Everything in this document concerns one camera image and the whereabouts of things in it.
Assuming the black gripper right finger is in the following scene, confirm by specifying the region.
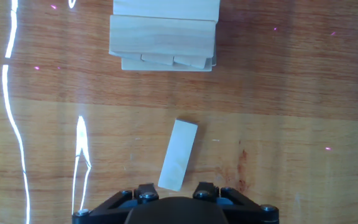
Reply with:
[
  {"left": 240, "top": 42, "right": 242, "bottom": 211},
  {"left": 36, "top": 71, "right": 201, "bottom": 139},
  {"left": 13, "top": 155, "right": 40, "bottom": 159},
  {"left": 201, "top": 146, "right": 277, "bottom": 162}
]
[{"left": 193, "top": 182, "right": 280, "bottom": 224}]

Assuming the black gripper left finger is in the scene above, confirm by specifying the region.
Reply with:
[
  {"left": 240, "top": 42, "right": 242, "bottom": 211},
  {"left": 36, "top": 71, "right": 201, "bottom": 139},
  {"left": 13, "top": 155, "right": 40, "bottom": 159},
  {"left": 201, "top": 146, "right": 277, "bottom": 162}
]
[{"left": 71, "top": 182, "right": 160, "bottom": 224}]

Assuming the glossy wood-grain table mat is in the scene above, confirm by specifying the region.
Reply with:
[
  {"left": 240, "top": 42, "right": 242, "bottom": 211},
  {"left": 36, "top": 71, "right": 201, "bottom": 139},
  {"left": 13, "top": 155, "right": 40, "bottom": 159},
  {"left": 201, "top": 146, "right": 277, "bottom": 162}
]
[{"left": 0, "top": 0, "right": 358, "bottom": 224}]

